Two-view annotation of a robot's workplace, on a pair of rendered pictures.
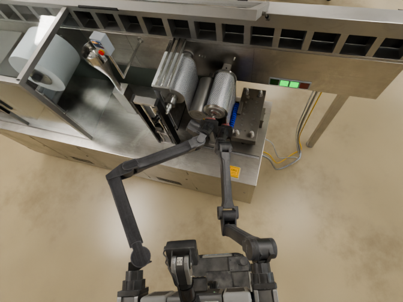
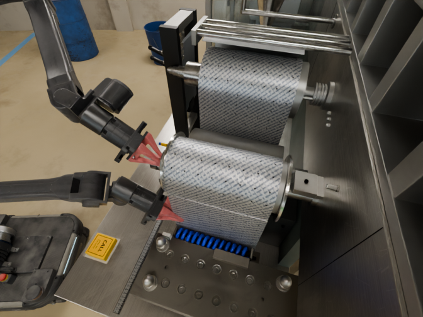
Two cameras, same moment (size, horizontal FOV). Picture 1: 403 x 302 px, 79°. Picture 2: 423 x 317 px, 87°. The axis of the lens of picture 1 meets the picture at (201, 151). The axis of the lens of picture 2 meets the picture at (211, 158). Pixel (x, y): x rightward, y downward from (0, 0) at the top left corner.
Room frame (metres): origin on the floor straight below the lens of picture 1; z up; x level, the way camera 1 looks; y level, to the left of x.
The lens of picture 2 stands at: (0.75, -0.50, 1.66)
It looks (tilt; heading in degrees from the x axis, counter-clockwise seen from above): 50 degrees down; 74
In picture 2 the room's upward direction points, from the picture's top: 1 degrees clockwise
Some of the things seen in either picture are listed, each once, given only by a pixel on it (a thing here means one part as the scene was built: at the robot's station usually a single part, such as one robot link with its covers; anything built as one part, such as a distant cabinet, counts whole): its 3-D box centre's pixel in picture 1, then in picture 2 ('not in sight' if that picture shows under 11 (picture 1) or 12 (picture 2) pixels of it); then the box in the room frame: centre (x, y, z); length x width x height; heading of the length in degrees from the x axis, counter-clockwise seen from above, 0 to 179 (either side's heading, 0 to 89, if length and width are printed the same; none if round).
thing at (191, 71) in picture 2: (171, 100); (197, 74); (0.87, 0.07, 1.34); 0.06 x 0.06 x 0.06; 57
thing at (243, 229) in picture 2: (230, 108); (214, 223); (0.83, -0.27, 1.11); 0.23 x 0.01 x 0.18; 147
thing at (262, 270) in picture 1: (261, 274); not in sight; (-0.10, -0.06, 1.45); 0.09 x 0.08 x 0.12; 76
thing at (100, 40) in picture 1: (101, 45); not in sight; (1.08, 0.30, 1.66); 0.07 x 0.07 x 0.10; 51
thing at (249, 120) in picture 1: (249, 115); (216, 287); (0.80, -0.39, 1.00); 0.40 x 0.16 x 0.06; 147
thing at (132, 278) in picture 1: (134, 281); not in sight; (0.02, 0.42, 1.45); 0.09 x 0.08 x 0.12; 76
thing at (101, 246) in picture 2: (234, 171); (101, 246); (0.48, -0.16, 0.91); 0.07 x 0.07 x 0.02; 57
